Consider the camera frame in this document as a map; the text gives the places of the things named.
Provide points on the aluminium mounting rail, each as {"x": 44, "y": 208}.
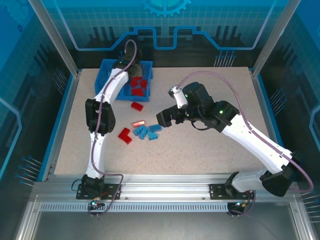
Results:
{"x": 165, "y": 187}

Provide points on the grey metal bottom panel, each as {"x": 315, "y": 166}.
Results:
{"x": 160, "y": 225}

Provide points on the small lit circuit board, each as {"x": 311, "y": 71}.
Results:
{"x": 95, "y": 205}
{"x": 240, "y": 204}

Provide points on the light blue sloped lego brick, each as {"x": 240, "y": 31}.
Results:
{"x": 153, "y": 136}

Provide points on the aluminium side frame rail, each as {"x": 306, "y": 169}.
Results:
{"x": 265, "y": 107}
{"x": 69, "y": 100}

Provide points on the red L-shaped lego brick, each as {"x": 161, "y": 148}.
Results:
{"x": 125, "y": 136}

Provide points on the blue plastic bin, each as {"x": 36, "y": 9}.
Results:
{"x": 147, "y": 68}
{"x": 103, "y": 72}

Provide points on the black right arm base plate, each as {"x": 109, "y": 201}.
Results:
{"x": 217, "y": 191}

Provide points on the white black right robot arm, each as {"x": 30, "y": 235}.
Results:
{"x": 250, "y": 140}

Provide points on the aluminium frame post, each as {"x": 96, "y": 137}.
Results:
{"x": 275, "y": 37}
{"x": 56, "y": 37}

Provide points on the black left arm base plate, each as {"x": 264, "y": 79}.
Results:
{"x": 112, "y": 191}

